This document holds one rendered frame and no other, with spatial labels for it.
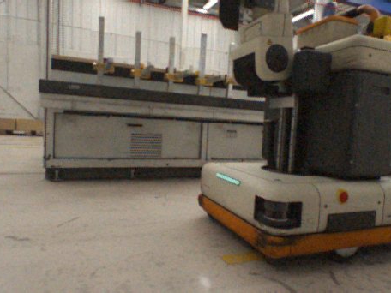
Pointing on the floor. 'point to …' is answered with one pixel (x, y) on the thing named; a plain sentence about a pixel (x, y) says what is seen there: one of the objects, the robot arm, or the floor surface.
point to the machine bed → (157, 134)
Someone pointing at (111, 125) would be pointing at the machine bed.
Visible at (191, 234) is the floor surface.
